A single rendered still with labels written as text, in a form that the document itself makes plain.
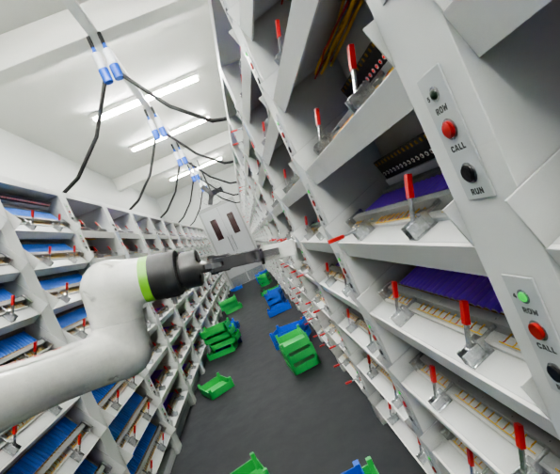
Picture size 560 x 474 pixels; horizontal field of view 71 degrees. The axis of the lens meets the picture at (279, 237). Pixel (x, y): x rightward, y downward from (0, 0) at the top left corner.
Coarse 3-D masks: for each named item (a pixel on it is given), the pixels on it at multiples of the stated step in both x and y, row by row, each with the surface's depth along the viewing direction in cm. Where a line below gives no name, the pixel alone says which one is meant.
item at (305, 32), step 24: (312, 0) 54; (336, 0) 69; (360, 0) 71; (288, 24) 64; (312, 24) 59; (336, 24) 73; (288, 48) 71; (312, 48) 83; (288, 72) 79; (288, 96) 88
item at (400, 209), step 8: (440, 192) 57; (448, 192) 54; (416, 200) 64; (424, 200) 60; (432, 200) 58; (440, 200) 56; (448, 200) 54; (376, 208) 85; (384, 208) 78; (392, 208) 73; (400, 208) 70; (408, 208) 67; (416, 208) 64; (424, 208) 61; (440, 208) 58; (360, 216) 92; (368, 216) 87; (376, 216) 83; (384, 216) 78; (392, 216) 76; (400, 216) 72; (416, 216) 62
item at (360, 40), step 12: (360, 12) 80; (360, 24) 83; (348, 36) 90; (360, 36) 85; (336, 48) 99; (360, 48) 87; (348, 72) 98; (408, 120) 81; (384, 132) 94; (396, 132) 88; (408, 132) 83; (420, 132) 79; (384, 144) 97; (396, 144) 91; (432, 168) 81
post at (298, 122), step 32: (288, 0) 100; (256, 32) 99; (256, 64) 99; (320, 96) 100; (288, 128) 100; (320, 128) 100; (352, 160) 101; (320, 192) 100; (352, 192) 101; (352, 256) 101; (384, 352) 104; (416, 416) 102
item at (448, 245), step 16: (432, 160) 73; (400, 176) 90; (368, 192) 101; (352, 208) 101; (448, 208) 40; (336, 224) 100; (352, 224) 99; (448, 224) 51; (464, 224) 40; (352, 240) 89; (368, 240) 77; (384, 240) 68; (400, 240) 61; (432, 240) 51; (448, 240) 47; (464, 240) 43; (368, 256) 83; (384, 256) 72; (400, 256) 64; (416, 256) 57; (432, 256) 52; (448, 256) 47; (464, 256) 44; (464, 272) 47; (480, 272) 43
